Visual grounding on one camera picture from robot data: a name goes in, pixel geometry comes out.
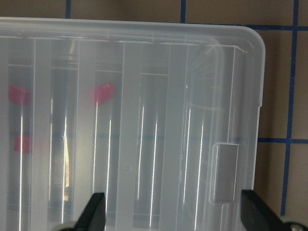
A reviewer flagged red block under lid front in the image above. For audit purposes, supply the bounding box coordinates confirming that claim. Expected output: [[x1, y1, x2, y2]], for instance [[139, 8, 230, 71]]
[[13, 135, 32, 154]]

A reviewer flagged red block under lid left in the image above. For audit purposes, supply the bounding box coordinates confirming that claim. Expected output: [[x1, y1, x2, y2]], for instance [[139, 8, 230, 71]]
[[8, 85, 31, 106]]

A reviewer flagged red block under lid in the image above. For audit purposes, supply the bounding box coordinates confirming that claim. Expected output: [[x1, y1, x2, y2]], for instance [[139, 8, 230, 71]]
[[13, 135, 32, 154], [94, 83, 116, 105], [8, 85, 31, 106]]

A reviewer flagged clear plastic box lid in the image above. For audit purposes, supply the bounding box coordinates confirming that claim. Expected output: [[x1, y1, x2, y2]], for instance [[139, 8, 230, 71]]
[[0, 17, 265, 231]]

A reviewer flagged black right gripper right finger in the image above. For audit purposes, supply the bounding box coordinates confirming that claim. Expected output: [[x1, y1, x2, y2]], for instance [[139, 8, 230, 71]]
[[241, 190, 285, 231]]

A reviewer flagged red block under lid centre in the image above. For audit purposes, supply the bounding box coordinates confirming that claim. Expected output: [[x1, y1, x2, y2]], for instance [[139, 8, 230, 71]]
[[94, 83, 116, 105]]

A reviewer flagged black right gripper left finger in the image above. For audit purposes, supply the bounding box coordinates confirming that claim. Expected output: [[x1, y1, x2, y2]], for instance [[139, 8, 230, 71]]
[[74, 192, 106, 231]]

